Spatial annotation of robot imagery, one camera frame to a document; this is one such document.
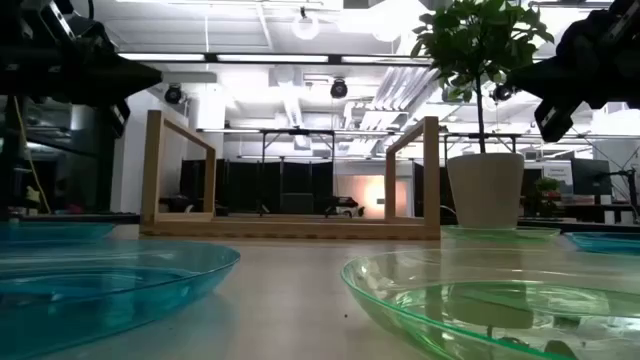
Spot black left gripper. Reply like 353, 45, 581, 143
0, 47, 164, 139

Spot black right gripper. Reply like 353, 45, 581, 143
507, 49, 640, 144

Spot transparent blue plastic plate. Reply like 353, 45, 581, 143
0, 238, 242, 360
564, 230, 640, 256
0, 221, 118, 247

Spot transparent green plastic plate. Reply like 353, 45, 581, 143
439, 224, 562, 242
340, 247, 640, 360

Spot wooden shelf rack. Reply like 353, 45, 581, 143
138, 109, 442, 241

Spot white sign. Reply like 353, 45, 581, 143
542, 162, 574, 195

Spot small background green plant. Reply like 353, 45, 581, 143
534, 177, 561, 206

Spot black computer monitor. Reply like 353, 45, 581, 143
570, 158, 612, 196

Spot green plant in white pot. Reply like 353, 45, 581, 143
409, 0, 556, 230

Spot long LED light bar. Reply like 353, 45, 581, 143
117, 52, 432, 65

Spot black partition panels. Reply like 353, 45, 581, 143
179, 158, 335, 216

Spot round white globe lamp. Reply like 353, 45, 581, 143
292, 12, 321, 41

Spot small white black robot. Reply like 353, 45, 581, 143
324, 196, 366, 219

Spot yellow cable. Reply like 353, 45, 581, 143
13, 94, 52, 215

